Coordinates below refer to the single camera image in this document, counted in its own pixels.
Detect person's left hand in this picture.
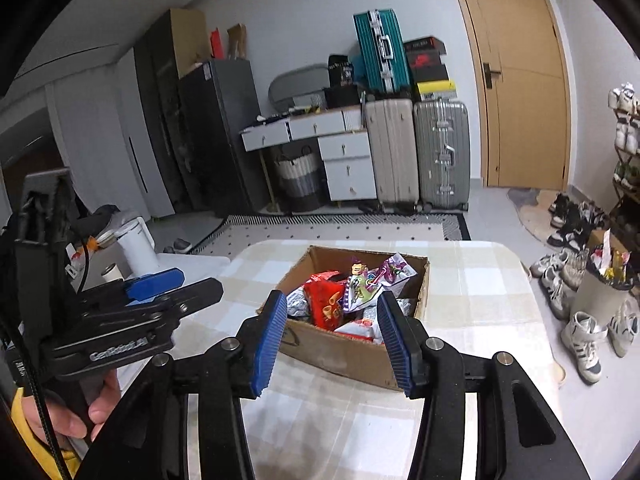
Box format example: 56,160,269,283
22,367,123,443

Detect red snack packet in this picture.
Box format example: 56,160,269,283
304,271,351,331

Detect black braided cable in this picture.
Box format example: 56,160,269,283
0,310,73,480

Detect woven laundry basket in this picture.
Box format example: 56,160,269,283
272,146,323,211

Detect wooden shoe rack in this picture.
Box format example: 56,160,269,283
607,85,640,231

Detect teal suitcase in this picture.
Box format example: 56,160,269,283
353,9,413,97

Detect grey door mat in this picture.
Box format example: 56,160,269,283
507,187,566,246

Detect black white patterned rug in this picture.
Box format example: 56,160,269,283
200,211,472,261

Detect yellow white shoe box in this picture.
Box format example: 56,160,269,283
416,80,458,102

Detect silver suitcase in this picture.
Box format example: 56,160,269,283
413,97,472,212

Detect cluster of scattered shoes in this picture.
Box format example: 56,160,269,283
530,192,640,386

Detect white kettle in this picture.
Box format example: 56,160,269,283
97,216,161,273

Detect dark tall cabinet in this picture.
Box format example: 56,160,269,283
134,8,211,211

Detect grey oval mirror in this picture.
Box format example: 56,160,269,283
268,63,331,113

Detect black refrigerator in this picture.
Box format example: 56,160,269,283
177,59,271,218

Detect red logo shoe box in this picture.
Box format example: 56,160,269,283
406,51,443,71

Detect person's left forearm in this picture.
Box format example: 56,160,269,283
10,387,81,480

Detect beige suitcase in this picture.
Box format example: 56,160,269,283
364,98,421,213

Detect brown cardboard box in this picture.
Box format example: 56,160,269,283
257,245,431,391

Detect black printed bag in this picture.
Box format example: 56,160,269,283
327,54,355,88

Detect brown cardboard sheet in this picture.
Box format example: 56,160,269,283
167,8,210,80

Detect wooden door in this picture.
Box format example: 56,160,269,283
444,0,572,191

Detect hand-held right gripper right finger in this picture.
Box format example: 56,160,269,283
376,291,593,480

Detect silver purple snack packet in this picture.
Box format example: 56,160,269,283
286,285,313,318

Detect white red chip packet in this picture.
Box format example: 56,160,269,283
334,307,383,343

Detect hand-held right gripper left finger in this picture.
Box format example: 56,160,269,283
75,290,289,480

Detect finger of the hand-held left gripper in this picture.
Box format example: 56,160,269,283
150,277,225,331
122,267,185,305

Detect brown paper bag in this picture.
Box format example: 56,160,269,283
227,23,248,61

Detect white drawer desk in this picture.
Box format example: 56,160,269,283
240,107,378,211

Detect white trash bin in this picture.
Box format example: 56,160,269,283
570,230,636,313

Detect purple cartoon snack packet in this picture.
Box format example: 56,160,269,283
345,252,418,311

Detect black storage box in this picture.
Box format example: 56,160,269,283
322,86,362,110

